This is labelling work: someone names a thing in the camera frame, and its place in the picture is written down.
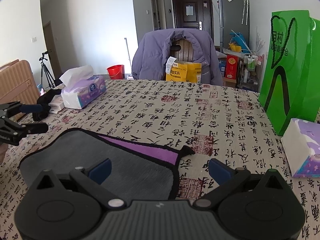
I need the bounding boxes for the purple and grey towel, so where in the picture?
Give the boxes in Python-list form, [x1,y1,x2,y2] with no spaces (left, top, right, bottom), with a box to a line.
[19,128,195,203]

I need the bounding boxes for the black cloth bundle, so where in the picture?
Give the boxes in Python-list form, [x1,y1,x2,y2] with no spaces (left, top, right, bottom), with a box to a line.
[33,89,62,121]

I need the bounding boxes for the pink white flat box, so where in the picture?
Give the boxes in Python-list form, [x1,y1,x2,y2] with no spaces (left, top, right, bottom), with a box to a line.
[49,95,65,114]

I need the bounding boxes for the tan suitcase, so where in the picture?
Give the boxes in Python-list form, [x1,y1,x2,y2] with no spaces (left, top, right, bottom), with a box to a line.
[0,60,40,105]

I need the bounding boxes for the white purple tissue pack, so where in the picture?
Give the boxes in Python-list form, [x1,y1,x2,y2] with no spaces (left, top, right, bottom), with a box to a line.
[60,65,107,109]

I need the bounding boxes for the calligraphy print tablecloth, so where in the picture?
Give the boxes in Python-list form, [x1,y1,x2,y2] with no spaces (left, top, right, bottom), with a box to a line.
[1,80,319,239]

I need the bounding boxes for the purple tissue pack by bag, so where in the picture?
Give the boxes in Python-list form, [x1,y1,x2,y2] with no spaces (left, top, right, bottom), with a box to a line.
[281,118,319,178]

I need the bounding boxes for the red plastic bucket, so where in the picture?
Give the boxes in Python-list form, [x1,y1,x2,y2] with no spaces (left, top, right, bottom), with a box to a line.
[107,64,125,80]

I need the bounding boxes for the green paper shopping bag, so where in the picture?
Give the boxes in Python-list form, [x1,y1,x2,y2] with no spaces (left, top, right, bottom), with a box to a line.
[259,10,319,136]

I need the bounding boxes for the metal storage rack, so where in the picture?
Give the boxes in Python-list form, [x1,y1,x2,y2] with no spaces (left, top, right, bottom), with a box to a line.
[236,53,264,92]

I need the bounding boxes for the red gift box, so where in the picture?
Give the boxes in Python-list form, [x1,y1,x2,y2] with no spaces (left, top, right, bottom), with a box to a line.
[225,55,239,80]

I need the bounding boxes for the yellow cardboard box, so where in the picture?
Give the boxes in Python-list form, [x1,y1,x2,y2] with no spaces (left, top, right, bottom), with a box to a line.
[165,56,202,83]

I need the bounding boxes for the wooden chair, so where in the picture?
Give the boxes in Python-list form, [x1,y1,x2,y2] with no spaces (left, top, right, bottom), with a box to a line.
[170,39,194,62]

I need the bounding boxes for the purple jacket on chair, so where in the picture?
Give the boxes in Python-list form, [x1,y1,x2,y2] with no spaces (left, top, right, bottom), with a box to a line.
[132,28,223,86]

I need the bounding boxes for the blue cleaning tool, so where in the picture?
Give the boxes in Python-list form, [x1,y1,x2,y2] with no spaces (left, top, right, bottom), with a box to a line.
[230,30,251,54]

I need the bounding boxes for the grey refrigerator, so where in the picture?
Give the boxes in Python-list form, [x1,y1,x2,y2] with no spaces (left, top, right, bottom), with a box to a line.
[218,0,250,51]

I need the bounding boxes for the dark brown entrance door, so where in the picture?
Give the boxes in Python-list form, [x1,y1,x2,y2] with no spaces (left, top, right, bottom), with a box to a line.
[172,0,214,39]

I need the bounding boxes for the black camera tripod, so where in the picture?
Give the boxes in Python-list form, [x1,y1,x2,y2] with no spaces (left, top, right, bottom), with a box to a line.
[39,51,55,88]

